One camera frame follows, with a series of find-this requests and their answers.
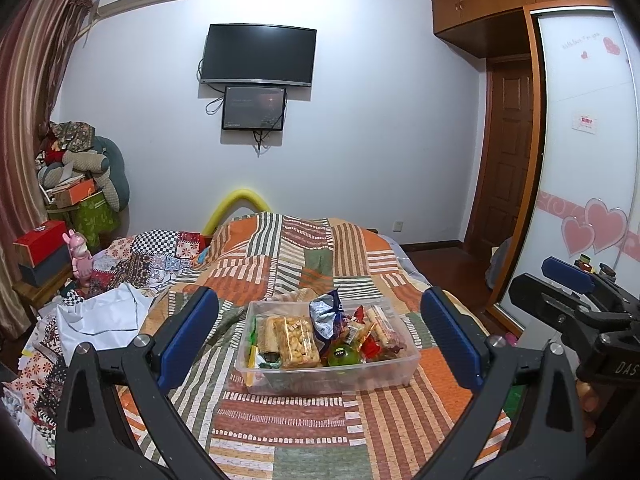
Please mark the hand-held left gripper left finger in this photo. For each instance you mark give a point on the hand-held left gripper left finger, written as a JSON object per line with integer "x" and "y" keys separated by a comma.
{"x": 192, "y": 340}

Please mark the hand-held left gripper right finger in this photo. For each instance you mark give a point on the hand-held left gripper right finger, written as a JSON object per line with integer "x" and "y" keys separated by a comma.
{"x": 452, "y": 340}

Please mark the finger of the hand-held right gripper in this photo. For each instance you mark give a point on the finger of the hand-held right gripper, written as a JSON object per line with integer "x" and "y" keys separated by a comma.
{"x": 542, "y": 300}
{"x": 567, "y": 272}

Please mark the pale wafer roll packet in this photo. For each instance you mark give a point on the pale wafer roll packet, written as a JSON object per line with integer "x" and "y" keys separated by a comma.
{"x": 382, "y": 325}

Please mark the green striped clear biscuit packet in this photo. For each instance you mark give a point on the green striped clear biscuit packet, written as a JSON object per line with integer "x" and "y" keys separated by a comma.
{"x": 265, "y": 335}

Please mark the red candy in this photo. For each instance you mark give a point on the red candy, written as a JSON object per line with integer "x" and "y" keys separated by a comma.
{"x": 371, "y": 347}

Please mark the clear puffed rice bar packet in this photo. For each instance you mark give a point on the clear puffed rice bar packet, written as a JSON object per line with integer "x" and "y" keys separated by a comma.
{"x": 297, "y": 345}

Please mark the green jelly cup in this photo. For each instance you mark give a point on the green jelly cup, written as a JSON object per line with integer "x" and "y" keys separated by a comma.
{"x": 342, "y": 355}

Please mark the blue silver snack packet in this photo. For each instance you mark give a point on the blue silver snack packet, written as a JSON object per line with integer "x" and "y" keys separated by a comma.
{"x": 325, "y": 317}

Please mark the clear plastic container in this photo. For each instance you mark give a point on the clear plastic container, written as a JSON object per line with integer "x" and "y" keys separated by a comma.
{"x": 320, "y": 382}

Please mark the person's right hand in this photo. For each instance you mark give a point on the person's right hand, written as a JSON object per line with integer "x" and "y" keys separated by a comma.
{"x": 589, "y": 400}

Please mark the grey hanging cloth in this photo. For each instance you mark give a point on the grey hanging cloth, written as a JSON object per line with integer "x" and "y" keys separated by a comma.
{"x": 500, "y": 262}

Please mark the checkered floral quilt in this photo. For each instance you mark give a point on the checkered floral quilt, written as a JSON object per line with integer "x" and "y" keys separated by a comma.
{"x": 150, "y": 255}

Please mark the white plastic bag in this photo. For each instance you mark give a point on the white plastic bag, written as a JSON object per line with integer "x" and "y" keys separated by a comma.
{"x": 100, "y": 317}

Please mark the white sliding wardrobe door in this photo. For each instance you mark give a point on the white sliding wardrobe door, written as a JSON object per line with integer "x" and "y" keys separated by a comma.
{"x": 575, "y": 160}

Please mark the brown wooden door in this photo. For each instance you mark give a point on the brown wooden door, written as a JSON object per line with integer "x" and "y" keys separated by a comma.
{"x": 505, "y": 160}

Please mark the pink toy figure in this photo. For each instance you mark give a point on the pink toy figure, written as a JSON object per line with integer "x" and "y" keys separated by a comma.
{"x": 80, "y": 257}

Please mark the striped patchwork blanket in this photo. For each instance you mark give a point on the striped patchwork blanket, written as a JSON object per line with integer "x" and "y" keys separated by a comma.
{"x": 310, "y": 425}

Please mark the yellow foam tube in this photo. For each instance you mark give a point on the yellow foam tube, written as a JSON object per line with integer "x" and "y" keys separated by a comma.
{"x": 240, "y": 197}

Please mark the green patterned box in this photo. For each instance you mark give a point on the green patterned box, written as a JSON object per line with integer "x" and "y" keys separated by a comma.
{"x": 97, "y": 217}

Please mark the wooden nightstand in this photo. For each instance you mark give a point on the wooden nightstand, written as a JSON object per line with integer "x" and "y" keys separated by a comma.
{"x": 42, "y": 295}

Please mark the grey box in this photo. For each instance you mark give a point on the grey box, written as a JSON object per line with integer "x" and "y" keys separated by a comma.
{"x": 47, "y": 267}

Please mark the red gift box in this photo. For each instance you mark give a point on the red gift box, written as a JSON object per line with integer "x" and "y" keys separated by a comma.
{"x": 40, "y": 240}

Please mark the orange cardboard box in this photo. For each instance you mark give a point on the orange cardboard box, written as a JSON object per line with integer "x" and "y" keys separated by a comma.
{"x": 75, "y": 192}

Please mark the dotted grey plush toy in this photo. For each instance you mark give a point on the dotted grey plush toy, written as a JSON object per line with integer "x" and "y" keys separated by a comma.
{"x": 82, "y": 165}

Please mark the small black monitor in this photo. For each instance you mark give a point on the small black monitor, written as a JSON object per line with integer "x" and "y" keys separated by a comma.
{"x": 254, "y": 107}

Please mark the floral fabric bag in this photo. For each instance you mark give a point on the floral fabric bag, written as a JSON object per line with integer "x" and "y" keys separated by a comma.
{"x": 70, "y": 132}

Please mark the striped red curtain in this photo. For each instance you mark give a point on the striped red curtain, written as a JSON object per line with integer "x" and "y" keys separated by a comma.
{"x": 25, "y": 135}

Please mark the wooden upper cabinet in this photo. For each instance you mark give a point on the wooden upper cabinet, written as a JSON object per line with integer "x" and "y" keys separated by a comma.
{"x": 490, "y": 10}

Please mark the white wall socket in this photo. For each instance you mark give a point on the white wall socket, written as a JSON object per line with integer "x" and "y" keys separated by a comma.
{"x": 398, "y": 225}

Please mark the black wall television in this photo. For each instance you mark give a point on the black wall television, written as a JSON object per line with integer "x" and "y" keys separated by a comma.
{"x": 257, "y": 52}

